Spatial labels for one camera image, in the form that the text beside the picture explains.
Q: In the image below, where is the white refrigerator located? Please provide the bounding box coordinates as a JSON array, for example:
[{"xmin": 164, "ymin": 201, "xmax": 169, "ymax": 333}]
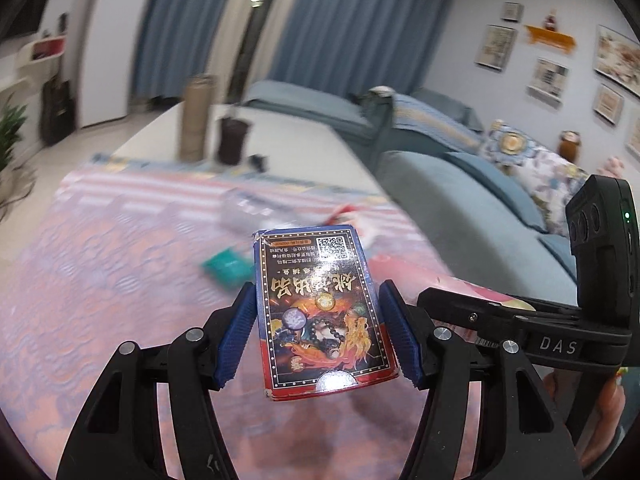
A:
[{"xmin": 76, "ymin": 0, "xmax": 148, "ymax": 128}]

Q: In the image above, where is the tall brown thermos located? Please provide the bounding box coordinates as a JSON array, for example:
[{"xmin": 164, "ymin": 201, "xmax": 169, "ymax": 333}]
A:
[{"xmin": 178, "ymin": 74, "xmax": 217, "ymax": 162}]

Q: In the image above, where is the blue curtain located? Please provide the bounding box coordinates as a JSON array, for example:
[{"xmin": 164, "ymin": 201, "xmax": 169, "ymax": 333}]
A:
[{"xmin": 132, "ymin": 0, "xmax": 452, "ymax": 99}]

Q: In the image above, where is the person's right hand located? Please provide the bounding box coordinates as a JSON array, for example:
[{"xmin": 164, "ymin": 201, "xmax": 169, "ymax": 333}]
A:
[{"xmin": 541, "ymin": 368, "xmax": 629, "ymax": 470}]

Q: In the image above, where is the floral sofa cushion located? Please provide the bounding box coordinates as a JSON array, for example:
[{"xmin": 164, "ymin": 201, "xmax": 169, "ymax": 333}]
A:
[{"xmin": 478, "ymin": 120, "xmax": 589, "ymax": 237}]

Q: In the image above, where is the orange wall shelf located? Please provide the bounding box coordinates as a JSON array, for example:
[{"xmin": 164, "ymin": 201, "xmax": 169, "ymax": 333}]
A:
[{"xmin": 525, "ymin": 25, "xmax": 577, "ymax": 54}]

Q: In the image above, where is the black car key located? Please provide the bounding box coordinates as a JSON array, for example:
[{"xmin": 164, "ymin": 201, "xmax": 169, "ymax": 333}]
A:
[{"xmin": 248, "ymin": 154, "xmax": 268, "ymax": 174}]

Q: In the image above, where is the large floral picture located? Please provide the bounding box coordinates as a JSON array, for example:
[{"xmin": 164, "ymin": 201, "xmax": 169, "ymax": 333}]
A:
[{"xmin": 593, "ymin": 25, "xmax": 640, "ymax": 96}]

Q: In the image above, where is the dark brown cup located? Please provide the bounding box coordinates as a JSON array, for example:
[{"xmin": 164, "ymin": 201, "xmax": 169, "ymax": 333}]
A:
[{"xmin": 216, "ymin": 116, "xmax": 252, "ymax": 166}]

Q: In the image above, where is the pink pig plush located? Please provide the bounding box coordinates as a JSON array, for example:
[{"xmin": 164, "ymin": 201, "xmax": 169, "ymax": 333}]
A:
[{"xmin": 597, "ymin": 156, "xmax": 625, "ymax": 179}]

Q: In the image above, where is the black framed flower picture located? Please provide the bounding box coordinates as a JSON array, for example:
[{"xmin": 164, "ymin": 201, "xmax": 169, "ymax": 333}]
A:
[{"xmin": 475, "ymin": 25, "xmax": 518, "ymax": 73}]

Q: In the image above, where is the white wall shelf unit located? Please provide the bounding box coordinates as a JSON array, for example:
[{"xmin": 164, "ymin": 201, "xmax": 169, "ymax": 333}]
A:
[{"xmin": 1, "ymin": 36, "xmax": 66, "ymax": 105}]

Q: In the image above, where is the small black picture frame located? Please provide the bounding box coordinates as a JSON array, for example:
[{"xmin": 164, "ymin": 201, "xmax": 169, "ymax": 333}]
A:
[{"xmin": 501, "ymin": 2, "xmax": 524, "ymax": 23}]

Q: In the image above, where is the pink floral table cloth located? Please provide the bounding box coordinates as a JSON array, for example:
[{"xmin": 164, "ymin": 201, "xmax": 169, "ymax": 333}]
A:
[{"xmin": 1, "ymin": 166, "xmax": 449, "ymax": 479}]

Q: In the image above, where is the blue sofa pillow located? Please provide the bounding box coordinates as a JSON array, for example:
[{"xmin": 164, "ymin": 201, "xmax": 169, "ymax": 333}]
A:
[{"xmin": 442, "ymin": 152, "xmax": 547, "ymax": 233}]

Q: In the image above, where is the white canvas picture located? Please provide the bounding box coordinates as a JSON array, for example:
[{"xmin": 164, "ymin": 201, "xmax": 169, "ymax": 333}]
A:
[{"xmin": 526, "ymin": 58, "xmax": 568, "ymax": 108}]

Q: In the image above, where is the brown monkey plush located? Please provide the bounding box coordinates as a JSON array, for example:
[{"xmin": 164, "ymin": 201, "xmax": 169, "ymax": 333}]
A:
[{"xmin": 558, "ymin": 130, "xmax": 582, "ymax": 162}]

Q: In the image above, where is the white coffee table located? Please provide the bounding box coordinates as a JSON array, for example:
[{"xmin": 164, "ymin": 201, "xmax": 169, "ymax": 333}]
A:
[{"xmin": 114, "ymin": 104, "xmax": 381, "ymax": 194}]

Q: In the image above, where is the green potted plant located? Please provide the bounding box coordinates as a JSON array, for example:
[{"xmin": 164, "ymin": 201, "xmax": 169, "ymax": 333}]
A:
[{"xmin": 0, "ymin": 100, "xmax": 27, "ymax": 171}]

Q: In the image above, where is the panda paper cup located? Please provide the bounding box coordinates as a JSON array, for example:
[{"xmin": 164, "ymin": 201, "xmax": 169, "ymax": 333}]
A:
[{"xmin": 324, "ymin": 204, "xmax": 380, "ymax": 249}]

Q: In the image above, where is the colourful card box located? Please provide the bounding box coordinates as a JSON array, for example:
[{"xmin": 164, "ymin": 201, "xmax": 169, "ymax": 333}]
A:
[{"xmin": 254, "ymin": 224, "xmax": 398, "ymax": 401}]

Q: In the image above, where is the green snack wrapper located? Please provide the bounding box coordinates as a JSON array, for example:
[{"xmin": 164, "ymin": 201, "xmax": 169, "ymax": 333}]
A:
[{"xmin": 201, "ymin": 248, "xmax": 254, "ymax": 290}]

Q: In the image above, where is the black guitar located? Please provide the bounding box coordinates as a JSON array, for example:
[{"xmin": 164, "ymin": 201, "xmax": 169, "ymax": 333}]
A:
[{"xmin": 39, "ymin": 75, "xmax": 76, "ymax": 148}]

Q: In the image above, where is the blue sofa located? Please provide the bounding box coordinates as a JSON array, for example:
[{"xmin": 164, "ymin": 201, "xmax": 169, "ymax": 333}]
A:
[{"xmin": 242, "ymin": 80, "xmax": 577, "ymax": 304}]

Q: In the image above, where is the crown picture frame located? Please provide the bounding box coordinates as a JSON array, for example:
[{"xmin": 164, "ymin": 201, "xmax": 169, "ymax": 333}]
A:
[{"xmin": 593, "ymin": 84, "xmax": 624, "ymax": 126}]

